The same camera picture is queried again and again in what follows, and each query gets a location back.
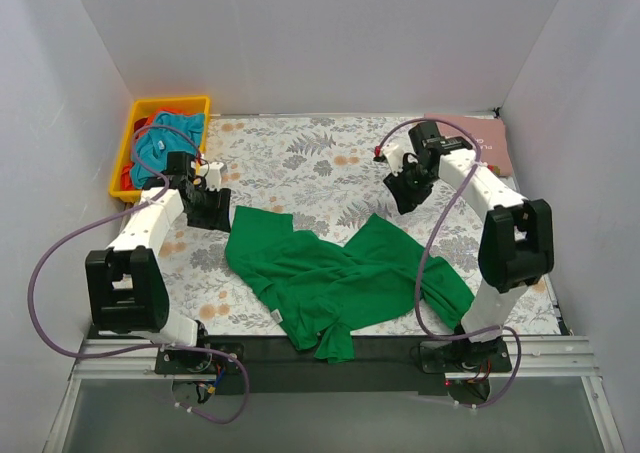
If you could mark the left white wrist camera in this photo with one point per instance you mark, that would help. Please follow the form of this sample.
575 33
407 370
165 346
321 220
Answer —
213 175

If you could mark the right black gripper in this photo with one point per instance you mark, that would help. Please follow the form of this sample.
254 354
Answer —
407 185

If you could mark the yellow plastic bin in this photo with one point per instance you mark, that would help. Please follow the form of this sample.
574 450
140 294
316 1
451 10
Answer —
141 110

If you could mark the teal t-shirt in bin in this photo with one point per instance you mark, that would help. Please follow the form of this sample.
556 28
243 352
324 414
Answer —
172 132

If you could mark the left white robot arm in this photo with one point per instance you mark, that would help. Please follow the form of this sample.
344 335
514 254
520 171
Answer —
127 291

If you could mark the orange t-shirt in bin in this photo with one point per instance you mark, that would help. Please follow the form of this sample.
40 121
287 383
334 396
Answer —
125 181

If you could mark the aluminium frame rail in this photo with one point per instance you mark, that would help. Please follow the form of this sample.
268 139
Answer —
556 403

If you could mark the green t-shirt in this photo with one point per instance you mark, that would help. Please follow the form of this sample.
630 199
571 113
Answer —
320 292

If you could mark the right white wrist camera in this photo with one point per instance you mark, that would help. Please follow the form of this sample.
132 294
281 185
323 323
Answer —
394 156

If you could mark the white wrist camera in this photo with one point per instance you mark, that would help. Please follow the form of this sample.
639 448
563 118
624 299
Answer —
213 175
394 156

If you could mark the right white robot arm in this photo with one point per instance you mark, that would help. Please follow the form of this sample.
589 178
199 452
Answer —
516 248

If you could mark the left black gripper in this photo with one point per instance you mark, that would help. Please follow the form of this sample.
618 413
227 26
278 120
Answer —
208 206

